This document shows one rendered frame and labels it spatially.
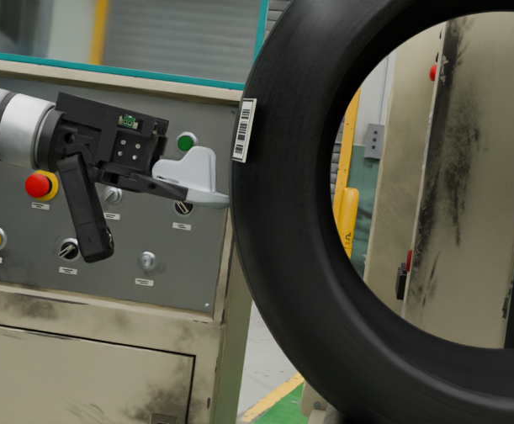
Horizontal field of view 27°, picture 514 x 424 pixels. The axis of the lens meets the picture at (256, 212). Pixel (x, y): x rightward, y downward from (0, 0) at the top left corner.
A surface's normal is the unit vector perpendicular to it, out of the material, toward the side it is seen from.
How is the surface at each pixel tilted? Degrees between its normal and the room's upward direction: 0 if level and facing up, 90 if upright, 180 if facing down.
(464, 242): 90
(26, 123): 75
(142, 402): 90
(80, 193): 91
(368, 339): 99
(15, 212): 90
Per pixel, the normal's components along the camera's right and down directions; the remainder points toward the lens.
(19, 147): -0.22, 0.49
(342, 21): -0.26, -0.08
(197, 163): -0.07, 0.05
